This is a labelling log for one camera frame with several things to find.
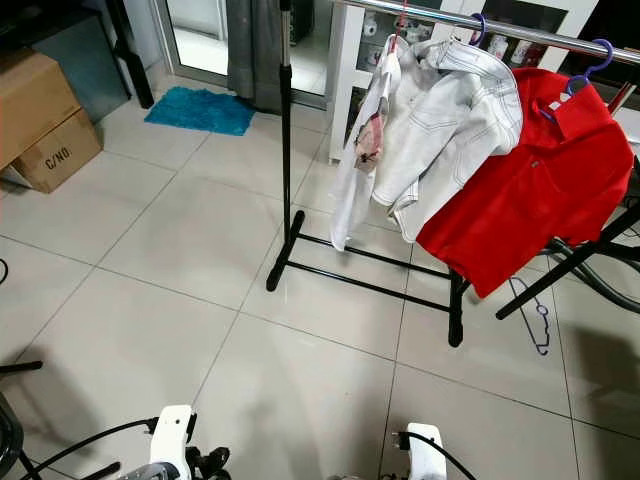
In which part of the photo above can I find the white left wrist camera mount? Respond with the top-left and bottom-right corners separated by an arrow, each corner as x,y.
150,405 -> 196,480

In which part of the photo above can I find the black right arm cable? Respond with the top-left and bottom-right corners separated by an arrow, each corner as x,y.
393,430 -> 479,480

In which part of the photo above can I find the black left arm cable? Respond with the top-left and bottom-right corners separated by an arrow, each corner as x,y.
35,416 -> 159,480

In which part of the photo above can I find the red polo shirt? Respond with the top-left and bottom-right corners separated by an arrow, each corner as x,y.
416,68 -> 636,299

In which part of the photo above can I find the red plastic hanger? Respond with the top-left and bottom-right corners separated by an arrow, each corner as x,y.
391,0 -> 412,48

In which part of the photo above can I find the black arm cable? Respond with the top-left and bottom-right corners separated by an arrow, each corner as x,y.
393,430 -> 479,480
35,416 -> 159,480

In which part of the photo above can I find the grey curtain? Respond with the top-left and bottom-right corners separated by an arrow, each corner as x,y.
226,0 -> 286,113

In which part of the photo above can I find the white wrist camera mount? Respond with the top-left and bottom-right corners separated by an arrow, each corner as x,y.
405,423 -> 448,480
150,405 -> 196,480

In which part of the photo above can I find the black metal stand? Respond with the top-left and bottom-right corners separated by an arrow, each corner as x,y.
496,200 -> 640,321

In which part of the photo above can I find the black clothes rack silver bar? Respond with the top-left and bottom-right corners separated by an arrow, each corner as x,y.
265,0 -> 640,349

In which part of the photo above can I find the blue shaggy floor mat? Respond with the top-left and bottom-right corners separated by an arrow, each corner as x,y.
144,86 -> 257,137

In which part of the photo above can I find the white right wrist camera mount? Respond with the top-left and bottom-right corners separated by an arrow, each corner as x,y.
405,423 -> 448,480

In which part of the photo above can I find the purple plastic hanger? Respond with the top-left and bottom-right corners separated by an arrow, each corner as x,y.
467,12 -> 490,47
538,38 -> 617,121

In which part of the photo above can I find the black chair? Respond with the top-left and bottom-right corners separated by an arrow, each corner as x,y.
0,360 -> 51,480

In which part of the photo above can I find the small printed cardboard box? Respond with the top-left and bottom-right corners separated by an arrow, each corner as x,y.
10,108 -> 103,194

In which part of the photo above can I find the white shirt with pink tag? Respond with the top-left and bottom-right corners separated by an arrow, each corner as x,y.
330,35 -> 406,251

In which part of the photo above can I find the black leaning pole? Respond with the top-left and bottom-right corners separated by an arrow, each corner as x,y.
105,0 -> 156,109

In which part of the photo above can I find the dark grey cabinet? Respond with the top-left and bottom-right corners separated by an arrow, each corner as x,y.
0,0 -> 136,101

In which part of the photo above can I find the white sliding door frame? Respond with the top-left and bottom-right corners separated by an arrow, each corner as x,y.
155,0 -> 336,109

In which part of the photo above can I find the large plain cardboard box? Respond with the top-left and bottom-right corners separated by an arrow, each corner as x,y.
0,47 -> 83,171

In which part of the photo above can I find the purple wire hanger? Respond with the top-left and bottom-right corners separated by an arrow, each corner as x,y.
507,275 -> 554,357

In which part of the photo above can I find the white denim jacket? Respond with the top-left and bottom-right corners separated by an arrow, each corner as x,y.
372,38 -> 525,244

